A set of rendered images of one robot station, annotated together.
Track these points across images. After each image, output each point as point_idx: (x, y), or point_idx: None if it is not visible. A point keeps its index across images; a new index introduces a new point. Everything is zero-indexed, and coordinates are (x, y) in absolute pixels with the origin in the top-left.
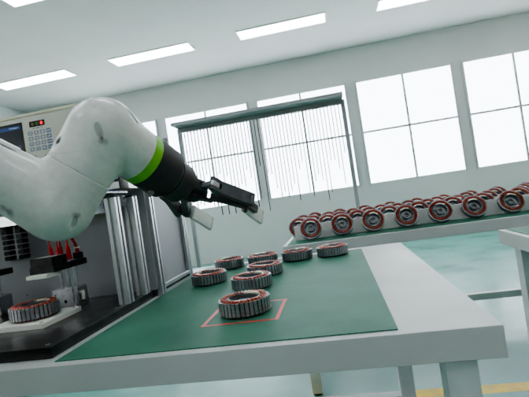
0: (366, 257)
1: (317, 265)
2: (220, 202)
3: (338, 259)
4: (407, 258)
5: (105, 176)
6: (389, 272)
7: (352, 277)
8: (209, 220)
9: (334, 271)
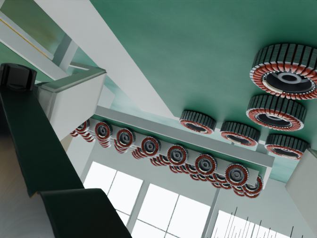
0: (154, 89)
1: (205, 96)
2: (66, 162)
3: (185, 100)
4: (104, 63)
5: None
6: (94, 26)
7: (132, 29)
8: (300, 179)
9: (171, 65)
